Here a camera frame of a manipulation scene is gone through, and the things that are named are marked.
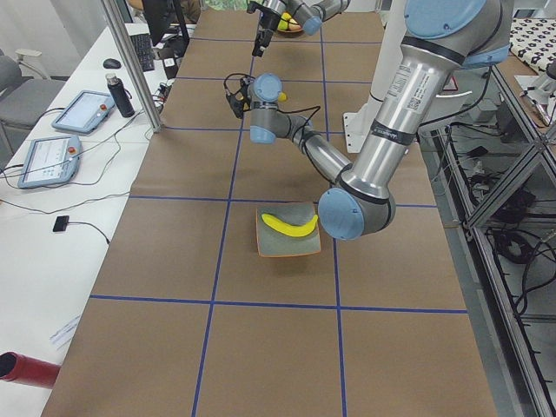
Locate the aluminium frame post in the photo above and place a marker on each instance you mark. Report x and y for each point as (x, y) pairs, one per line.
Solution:
(124, 45)

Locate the yellow banana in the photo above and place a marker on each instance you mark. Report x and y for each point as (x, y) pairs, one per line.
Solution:
(282, 97)
(296, 231)

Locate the wicker fruit basket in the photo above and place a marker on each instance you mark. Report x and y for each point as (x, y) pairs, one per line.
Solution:
(288, 26)

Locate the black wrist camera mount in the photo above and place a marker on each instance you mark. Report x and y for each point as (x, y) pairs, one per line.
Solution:
(253, 6)

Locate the red fire extinguisher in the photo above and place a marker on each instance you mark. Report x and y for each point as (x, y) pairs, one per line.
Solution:
(25, 370)

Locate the teach pendant tablet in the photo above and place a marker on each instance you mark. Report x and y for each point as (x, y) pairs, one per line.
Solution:
(85, 112)
(50, 161)

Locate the far teach pendant tablet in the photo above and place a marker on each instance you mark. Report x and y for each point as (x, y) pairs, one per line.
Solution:
(85, 112)

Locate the grey square plate orange rim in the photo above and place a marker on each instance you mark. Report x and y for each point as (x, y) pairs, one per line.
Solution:
(273, 244)

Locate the near teach pendant tablet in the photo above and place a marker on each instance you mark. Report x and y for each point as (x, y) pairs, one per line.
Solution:
(50, 161)

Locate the black computer mouse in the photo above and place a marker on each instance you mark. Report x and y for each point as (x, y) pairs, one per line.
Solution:
(111, 64)

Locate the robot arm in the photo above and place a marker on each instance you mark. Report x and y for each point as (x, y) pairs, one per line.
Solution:
(440, 38)
(309, 17)

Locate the black keyboard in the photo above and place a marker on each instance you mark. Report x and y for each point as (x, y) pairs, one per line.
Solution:
(143, 48)

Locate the seated person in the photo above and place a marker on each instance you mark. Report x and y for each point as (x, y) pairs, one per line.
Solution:
(191, 10)

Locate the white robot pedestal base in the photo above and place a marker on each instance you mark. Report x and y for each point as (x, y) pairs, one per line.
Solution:
(358, 124)

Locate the black computer monitor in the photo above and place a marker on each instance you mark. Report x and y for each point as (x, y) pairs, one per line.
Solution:
(160, 15)

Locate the grey office chair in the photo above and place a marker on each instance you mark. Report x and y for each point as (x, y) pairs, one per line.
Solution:
(26, 94)

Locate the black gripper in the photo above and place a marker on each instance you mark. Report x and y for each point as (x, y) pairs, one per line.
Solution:
(242, 102)
(265, 23)

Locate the black water bottle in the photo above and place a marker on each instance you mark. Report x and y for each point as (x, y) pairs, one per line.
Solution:
(119, 95)

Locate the small black puck device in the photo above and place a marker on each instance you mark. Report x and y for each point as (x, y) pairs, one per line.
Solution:
(61, 223)

